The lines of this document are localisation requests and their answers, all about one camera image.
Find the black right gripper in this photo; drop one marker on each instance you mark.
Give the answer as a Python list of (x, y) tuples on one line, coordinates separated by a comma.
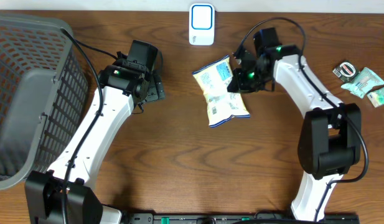
[(236, 84)]

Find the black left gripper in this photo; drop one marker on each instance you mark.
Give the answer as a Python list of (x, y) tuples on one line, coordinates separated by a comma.
[(157, 88)]

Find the cream blue snack bag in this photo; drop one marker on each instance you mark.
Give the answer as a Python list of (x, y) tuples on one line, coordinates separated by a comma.
[(222, 106)]

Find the dark green round-logo packet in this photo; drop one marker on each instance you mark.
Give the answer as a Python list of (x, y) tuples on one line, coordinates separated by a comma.
[(346, 71)]

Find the mint green snack packet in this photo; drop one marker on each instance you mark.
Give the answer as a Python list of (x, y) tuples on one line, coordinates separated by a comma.
[(363, 83)]

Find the green Kleenex tissue pack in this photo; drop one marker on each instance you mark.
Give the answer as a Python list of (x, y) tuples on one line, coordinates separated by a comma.
[(376, 97)]

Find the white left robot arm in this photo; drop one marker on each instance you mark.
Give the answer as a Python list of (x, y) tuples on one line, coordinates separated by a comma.
[(64, 193)]

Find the white barcode scanner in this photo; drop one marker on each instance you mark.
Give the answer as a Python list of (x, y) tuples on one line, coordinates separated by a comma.
[(201, 24)]

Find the grey plastic mesh basket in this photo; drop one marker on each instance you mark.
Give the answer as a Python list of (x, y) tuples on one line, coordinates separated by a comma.
[(43, 92)]

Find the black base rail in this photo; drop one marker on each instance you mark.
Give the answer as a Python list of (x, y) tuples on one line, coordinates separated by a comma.
[(257, 218)]

